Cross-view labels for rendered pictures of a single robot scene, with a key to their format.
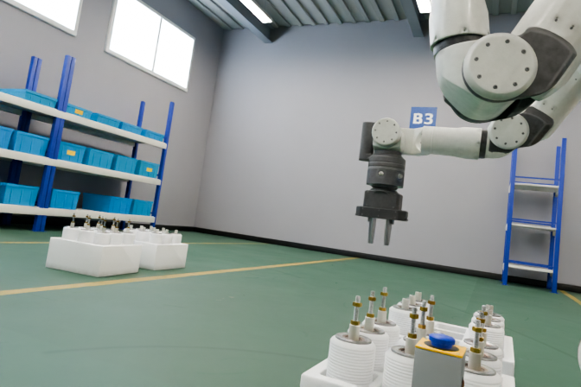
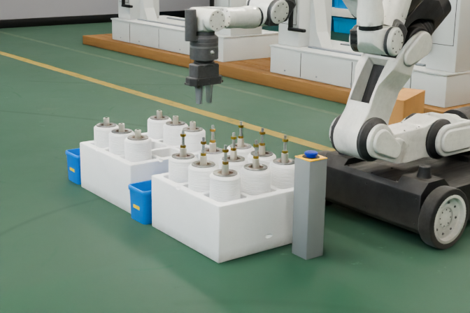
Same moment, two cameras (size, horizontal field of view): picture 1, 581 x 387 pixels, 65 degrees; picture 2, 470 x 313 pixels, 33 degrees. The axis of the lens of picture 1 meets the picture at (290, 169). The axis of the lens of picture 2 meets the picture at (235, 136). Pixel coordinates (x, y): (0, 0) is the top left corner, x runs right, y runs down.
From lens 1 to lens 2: 195 cm
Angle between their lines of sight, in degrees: 65
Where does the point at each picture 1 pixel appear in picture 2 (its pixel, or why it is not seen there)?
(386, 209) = (213, 77)
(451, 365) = (323, 163)
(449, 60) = (376, 36)
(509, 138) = (280, 17)
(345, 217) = not seen: outside the picture
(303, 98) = not seen: outside the picture
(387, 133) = (218, 22)
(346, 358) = (235, 185)
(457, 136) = (249, 15)
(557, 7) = (402, 10)
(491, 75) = (395, 47)
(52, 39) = not seen: outside the picture
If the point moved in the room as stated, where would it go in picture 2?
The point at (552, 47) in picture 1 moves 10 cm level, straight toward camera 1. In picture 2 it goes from (403, 29) to (431, 33)
